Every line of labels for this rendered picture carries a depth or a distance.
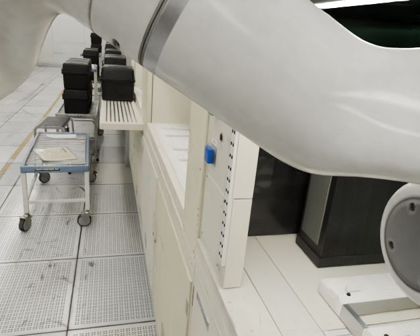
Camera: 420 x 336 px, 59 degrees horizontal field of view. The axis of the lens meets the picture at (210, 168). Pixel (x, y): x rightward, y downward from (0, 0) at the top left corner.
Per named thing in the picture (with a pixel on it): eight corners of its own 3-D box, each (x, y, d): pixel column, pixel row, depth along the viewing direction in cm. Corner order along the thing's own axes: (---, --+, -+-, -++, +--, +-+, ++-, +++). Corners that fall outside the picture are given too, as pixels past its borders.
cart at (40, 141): (37, 181, 334) (33, 128, 319) (97, 179, 350) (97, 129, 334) (19, 234, 247) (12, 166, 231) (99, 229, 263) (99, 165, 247)
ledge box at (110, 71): (101, 94, 320) (101, 63, 311) (135, 96, 326) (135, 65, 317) (99, 100, 292) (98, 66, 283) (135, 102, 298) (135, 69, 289)
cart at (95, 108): (62, 133, 488) (61, 97, 473) (104, 134, 502) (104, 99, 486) (51, 155, 402) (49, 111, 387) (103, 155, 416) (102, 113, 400)
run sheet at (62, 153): (33, 150, 271) (32, 148, 271) (66, 147, 285) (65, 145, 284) (44, 162, 248) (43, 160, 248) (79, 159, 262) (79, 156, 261)
